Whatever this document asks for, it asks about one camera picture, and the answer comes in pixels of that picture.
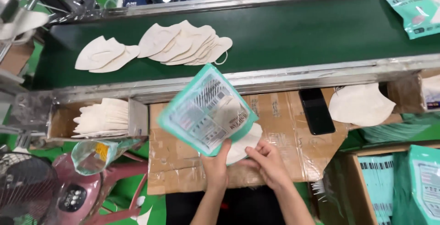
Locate person's right hand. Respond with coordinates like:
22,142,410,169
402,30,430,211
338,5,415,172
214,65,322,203
239,140,295,191

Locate person's left hand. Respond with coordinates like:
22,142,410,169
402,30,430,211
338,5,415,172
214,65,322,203
200,139,233,190

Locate white face masks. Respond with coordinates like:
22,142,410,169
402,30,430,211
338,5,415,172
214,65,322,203
225,122,263,166

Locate teal printed mask packet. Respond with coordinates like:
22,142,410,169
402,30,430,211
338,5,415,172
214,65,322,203
157,63,259,157

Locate taped cardboard work board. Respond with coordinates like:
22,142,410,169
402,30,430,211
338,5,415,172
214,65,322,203
147,87,403,195

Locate person's black clothing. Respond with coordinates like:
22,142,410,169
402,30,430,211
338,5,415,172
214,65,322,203
165,185,286,225

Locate black smartphone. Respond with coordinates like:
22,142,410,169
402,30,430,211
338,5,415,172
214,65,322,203
298,88,336,136

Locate large white face mask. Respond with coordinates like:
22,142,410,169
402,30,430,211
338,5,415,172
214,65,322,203
328,83,396,127

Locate carton of teal mask packets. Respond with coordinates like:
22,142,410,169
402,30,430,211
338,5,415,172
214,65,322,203
309,142,440,225

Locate crumpled clear plastic bag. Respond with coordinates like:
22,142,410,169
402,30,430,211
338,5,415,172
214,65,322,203
71,139,141,176

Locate cardboard tray with mask stack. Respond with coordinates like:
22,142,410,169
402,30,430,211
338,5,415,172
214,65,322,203
46,97,149,140

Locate fanned pile of white masks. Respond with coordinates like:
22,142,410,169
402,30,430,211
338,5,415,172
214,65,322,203
137,20,233,66

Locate green plastic bag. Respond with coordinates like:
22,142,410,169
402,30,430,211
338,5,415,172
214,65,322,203
357,112,440,145

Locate green conveyor belt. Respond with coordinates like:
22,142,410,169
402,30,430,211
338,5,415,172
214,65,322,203
32,0,440,103

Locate white folded face mask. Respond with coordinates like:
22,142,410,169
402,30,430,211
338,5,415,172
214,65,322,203
74,36,126,71
89,45,141,74

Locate brown cardboard box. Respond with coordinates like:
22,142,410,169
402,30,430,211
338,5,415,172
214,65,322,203
387,69,440,114

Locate pink electric fan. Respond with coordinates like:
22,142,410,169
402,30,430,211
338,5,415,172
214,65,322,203
0,151,149,225

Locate teal mask packet with window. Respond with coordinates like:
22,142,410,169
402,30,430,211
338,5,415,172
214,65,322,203
380,0,440,40

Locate metal mask machine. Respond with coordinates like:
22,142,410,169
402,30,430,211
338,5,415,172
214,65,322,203
0,0,104,67

